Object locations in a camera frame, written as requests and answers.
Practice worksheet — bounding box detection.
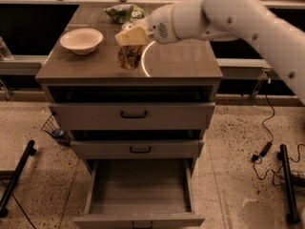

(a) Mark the grey top drawer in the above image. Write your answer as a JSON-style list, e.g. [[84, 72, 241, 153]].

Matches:
[[51, 103, 215, 131]]

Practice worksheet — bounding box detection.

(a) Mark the orange soda can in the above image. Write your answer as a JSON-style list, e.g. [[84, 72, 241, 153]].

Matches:
[[117, 45, 143, 70]]

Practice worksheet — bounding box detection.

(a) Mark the black wire basket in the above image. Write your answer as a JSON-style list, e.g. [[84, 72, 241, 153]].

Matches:
[[41, 115, 71, 146]]

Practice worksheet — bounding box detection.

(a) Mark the black right stand leg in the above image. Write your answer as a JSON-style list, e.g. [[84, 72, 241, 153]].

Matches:
[[277, 144, 299, 223]]

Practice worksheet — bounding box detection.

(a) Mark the green chip bag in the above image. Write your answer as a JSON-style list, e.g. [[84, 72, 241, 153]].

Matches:
[[104, 4, 149, 25]]

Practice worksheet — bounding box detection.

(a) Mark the grey drawer cabinet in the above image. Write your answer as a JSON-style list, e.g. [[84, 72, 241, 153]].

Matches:
[[36, 14, 222, 170]]

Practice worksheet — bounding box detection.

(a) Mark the grey middle drawer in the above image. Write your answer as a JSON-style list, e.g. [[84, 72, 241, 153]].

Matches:
[[71, 140, 204, 159]]

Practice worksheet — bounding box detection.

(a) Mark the white bowl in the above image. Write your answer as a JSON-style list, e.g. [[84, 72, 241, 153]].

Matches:
[[60, 29, 104, 55]]

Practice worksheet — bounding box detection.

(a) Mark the metal rail bracket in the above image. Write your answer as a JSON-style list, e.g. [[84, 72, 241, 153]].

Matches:
[[249, 69, 271, 105]]

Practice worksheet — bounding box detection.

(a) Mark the grey open bottom drawer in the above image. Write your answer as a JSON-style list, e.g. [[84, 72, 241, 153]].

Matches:
[[73, 158, 204, 229]]

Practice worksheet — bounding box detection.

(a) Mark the black left stand leg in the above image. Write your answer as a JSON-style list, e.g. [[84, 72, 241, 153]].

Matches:
[[0, 140, 36, 218]]

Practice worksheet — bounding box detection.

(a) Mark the black stand leg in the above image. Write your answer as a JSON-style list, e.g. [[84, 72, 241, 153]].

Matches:
[[277, 144, 299, 223], [0, 140, 36, 218]]

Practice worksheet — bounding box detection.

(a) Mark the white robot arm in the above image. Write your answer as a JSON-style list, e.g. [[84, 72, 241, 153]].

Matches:
[[115, 0, 305, 103]]

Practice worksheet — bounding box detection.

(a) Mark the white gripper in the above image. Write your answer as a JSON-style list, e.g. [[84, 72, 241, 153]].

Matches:
[[115, 4, 178, 46]]

